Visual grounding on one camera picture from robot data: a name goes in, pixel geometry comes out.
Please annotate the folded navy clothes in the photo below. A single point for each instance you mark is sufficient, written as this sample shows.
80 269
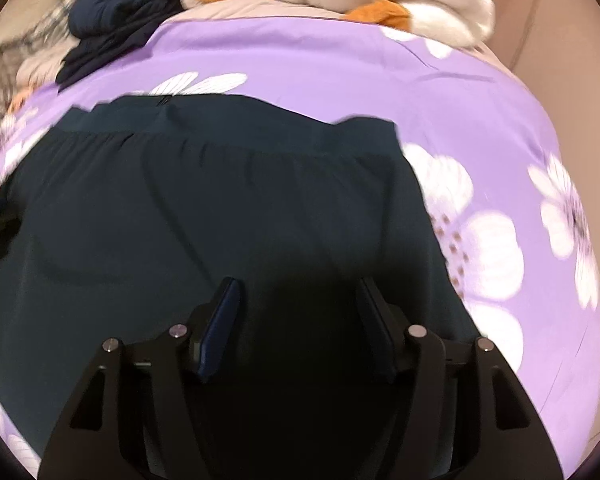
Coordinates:
125 10

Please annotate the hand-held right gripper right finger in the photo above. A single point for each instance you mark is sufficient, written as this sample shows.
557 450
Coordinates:
380 330

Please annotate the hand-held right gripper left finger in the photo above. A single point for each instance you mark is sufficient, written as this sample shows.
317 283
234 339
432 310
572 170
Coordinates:
220 330

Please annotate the peach cloth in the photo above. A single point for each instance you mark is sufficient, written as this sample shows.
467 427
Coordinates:
20 102

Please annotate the grey plaid cloth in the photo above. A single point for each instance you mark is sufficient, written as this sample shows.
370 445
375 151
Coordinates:
10 65

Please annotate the purple floral bedsheet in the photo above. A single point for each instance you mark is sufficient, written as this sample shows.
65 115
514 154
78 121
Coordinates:
330 70

